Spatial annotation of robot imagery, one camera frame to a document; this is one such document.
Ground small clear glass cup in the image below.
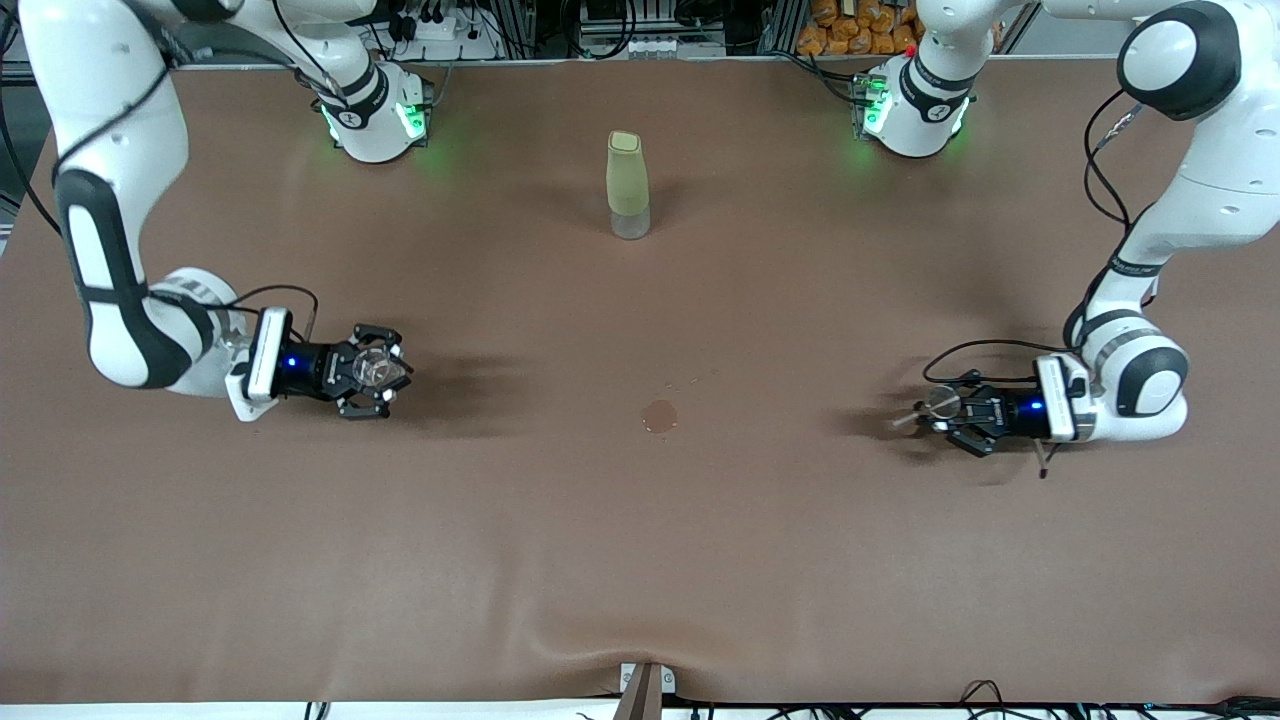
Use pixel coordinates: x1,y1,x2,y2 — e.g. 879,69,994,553
356,346,405,393

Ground white power strip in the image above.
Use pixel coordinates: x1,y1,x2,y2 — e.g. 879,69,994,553
385,0,501,61

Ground black power strip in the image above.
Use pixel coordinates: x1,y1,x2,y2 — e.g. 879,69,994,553
1090,697,1280,717

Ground pile of orange bags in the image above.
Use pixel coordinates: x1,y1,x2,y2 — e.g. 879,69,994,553
795,0,926,57

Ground steel double jigger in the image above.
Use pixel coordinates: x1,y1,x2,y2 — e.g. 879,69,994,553
892,384,963,433

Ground brown table mat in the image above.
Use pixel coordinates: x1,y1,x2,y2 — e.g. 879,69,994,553
0,55,1280,706

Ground glass shaker with green top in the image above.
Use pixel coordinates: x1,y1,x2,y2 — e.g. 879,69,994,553
606,130,652,241

